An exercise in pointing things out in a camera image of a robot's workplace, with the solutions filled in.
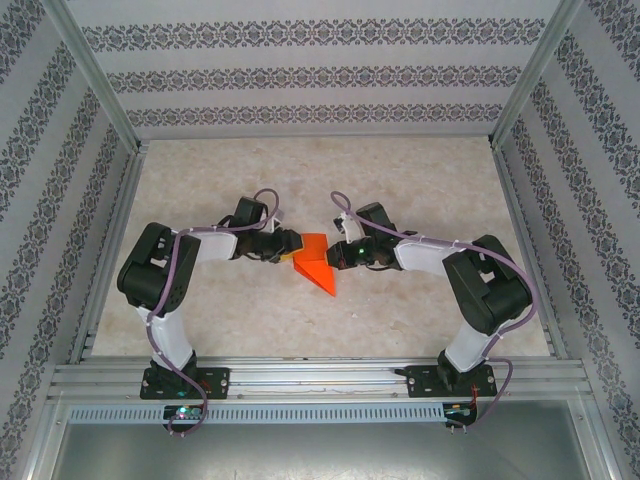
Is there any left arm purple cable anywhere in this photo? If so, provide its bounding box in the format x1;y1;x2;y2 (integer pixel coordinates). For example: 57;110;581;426
147;187;281;437

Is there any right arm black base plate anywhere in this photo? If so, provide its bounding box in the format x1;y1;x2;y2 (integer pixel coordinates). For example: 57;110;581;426
407;364;497;400

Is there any aluminium side rail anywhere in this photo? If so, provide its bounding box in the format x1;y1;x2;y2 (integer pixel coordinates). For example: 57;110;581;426
489;144;571;361
67;142;151;364

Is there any slotted grey cable duct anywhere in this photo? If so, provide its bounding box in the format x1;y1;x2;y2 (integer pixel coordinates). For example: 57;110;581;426
67;403;446;425

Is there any orange paper sheet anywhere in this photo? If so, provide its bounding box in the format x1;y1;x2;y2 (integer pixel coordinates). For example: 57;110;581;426
291;232;338;299

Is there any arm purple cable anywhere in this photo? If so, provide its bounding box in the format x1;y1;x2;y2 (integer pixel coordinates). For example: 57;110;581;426
329;190;536;434
147;187;281;437

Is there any aluminium mounting rail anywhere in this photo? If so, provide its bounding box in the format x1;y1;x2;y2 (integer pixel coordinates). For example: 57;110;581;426
47;355;594;401

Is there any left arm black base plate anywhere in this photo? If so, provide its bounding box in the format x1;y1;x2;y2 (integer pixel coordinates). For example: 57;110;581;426
139;367;232;401

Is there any aluminium back frame bar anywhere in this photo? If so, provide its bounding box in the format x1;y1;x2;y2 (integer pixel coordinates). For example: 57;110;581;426
134;131;496;143

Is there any aluminium frame post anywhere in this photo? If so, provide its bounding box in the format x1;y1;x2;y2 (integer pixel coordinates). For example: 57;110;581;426
39;0;151;156
487;0;586;151

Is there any grey metal sheet tray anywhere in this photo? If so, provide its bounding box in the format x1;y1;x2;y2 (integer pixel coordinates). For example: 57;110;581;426
24;399;617;480

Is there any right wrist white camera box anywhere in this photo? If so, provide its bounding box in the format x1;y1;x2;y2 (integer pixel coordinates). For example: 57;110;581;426
332;212;367;242

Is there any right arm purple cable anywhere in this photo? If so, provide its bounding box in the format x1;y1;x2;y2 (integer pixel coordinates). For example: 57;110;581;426
329;190;536;434

